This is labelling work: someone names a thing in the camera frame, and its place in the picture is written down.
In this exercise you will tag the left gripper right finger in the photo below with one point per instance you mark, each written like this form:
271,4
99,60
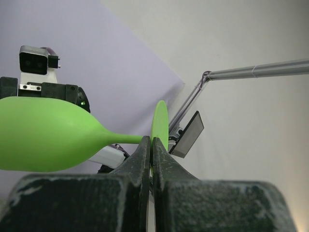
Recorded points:
184,203

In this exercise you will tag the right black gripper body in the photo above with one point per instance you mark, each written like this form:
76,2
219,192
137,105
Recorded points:
71,93

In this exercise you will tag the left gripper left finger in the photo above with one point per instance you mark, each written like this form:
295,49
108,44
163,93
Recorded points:
113,202

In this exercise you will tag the green plastic wine glass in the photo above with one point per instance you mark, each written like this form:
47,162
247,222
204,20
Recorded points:
49,135

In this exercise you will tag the black rectangular light panel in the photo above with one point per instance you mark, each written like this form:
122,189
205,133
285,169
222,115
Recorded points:
184,139

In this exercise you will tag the grey overhead lamp boom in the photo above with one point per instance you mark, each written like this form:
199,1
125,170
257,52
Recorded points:
287,68

